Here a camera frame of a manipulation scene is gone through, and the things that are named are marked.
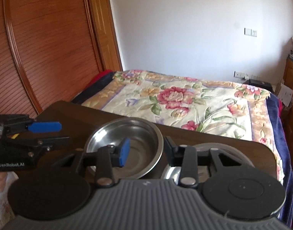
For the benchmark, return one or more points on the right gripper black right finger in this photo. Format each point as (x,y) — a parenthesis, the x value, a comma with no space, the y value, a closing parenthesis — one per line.
(184,157)

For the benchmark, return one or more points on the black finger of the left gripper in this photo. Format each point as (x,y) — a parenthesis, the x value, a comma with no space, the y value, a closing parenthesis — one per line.
(53,143)

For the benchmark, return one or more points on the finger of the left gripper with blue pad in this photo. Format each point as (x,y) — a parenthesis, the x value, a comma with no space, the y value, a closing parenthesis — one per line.
(18,123)

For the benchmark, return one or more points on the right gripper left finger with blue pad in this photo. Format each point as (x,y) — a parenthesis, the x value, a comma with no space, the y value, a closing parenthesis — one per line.
(104,159)

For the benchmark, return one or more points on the large steel bowl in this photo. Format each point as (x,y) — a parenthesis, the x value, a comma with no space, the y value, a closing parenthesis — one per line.
(205,165)

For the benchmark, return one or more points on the small steel bowl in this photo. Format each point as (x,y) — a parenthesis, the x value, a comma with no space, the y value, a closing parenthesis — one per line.
(146,144)

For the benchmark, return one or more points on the white floral square plate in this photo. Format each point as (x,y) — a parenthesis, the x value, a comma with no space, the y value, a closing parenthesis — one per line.
(6,213)

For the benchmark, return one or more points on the yellow plush toy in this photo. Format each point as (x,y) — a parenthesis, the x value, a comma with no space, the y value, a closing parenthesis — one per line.
(14,136)

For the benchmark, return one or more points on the floral bed blanket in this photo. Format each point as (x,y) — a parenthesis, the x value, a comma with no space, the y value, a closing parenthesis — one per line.
(222,108)

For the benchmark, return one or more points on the red and navy folded clothes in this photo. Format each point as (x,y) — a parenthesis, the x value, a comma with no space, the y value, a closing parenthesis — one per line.
(98,83)

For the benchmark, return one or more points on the wooden louvered wardrobe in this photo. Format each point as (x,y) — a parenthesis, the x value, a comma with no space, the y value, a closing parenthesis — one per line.
(51,49)

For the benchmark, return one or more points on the black box on bedside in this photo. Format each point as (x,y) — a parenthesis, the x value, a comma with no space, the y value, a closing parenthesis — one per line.
(261,84)

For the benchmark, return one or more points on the white paper box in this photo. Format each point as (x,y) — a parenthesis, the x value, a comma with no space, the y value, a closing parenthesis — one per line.
(284,93)

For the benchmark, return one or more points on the wall power socket strip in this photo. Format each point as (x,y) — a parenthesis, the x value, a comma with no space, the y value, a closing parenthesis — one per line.
(244,76)

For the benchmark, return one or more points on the white wall switch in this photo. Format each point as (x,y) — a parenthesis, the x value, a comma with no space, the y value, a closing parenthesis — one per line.
(250,32)

